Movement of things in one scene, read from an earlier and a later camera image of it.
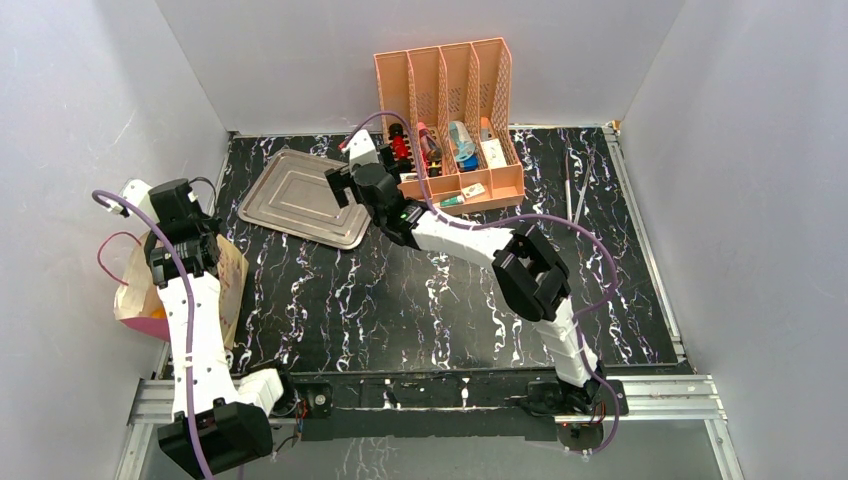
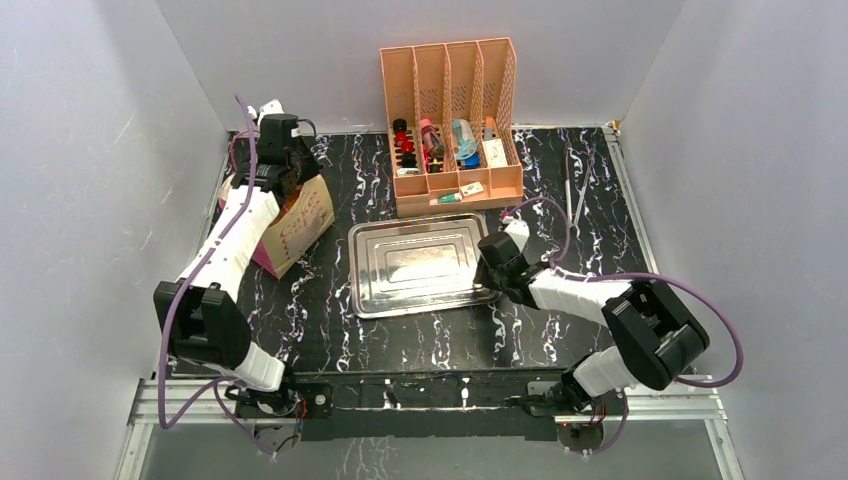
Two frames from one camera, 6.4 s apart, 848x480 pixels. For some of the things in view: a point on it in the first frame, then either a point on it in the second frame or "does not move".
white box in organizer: x=493 y=153 does not move
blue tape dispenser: x=464 y=147 does not move
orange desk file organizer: x=456 y=97 does not move
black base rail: x=476 y=405 does not move
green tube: x=452 y=201 does not move
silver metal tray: x=294 y=195 to x=418 y=265
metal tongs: x=582 y=186 does not move
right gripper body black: x=338 y=187 to x=488 y=263
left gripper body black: x=210 y=226 to x=305 y=163
